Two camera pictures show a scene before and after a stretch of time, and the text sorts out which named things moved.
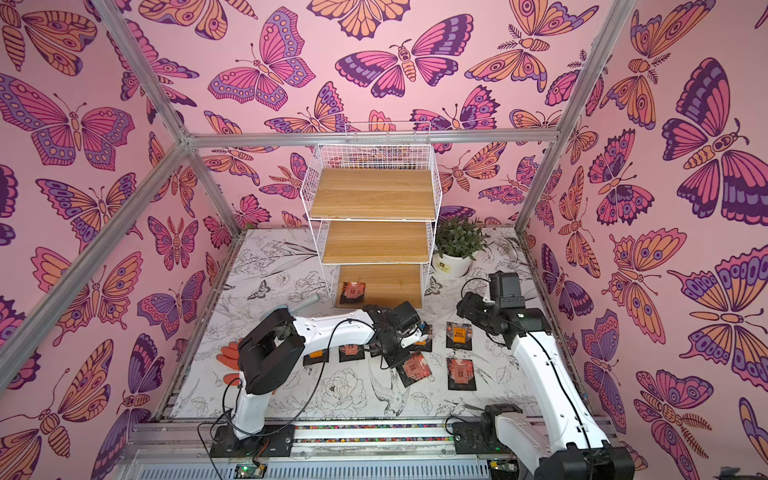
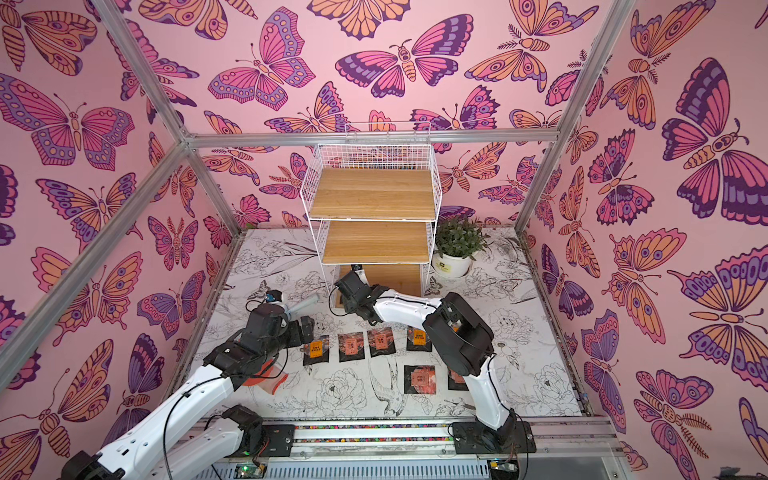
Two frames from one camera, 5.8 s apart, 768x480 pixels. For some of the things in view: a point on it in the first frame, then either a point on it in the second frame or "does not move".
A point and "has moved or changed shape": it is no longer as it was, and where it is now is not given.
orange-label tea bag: [425, 345] does not move
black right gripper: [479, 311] -> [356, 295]
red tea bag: [351, 352] does not move
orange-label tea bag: [319, 356] does not move
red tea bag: [461, 374] does not move
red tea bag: [413, 368] has moved or changed shape
